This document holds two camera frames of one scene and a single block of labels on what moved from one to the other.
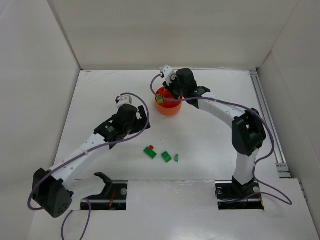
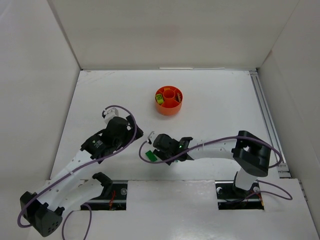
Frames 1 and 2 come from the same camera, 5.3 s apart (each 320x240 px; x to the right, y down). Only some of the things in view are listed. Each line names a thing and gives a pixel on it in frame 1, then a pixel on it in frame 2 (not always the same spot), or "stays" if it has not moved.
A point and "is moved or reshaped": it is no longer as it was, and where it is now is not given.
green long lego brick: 150,152 is moved or reshaped
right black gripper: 175,91 → 161,153
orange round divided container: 168,107 stays
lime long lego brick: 159,100 stays
